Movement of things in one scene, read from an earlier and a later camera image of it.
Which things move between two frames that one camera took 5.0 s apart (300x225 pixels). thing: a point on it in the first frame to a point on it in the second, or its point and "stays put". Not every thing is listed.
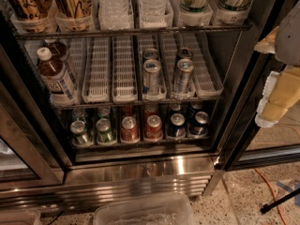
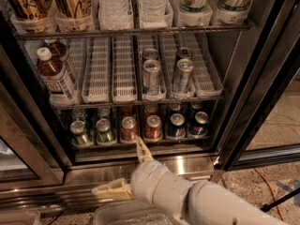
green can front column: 104,133 stays put
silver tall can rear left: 151,53 stays put
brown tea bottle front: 57,80 stays put
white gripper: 289,39 to 146,181
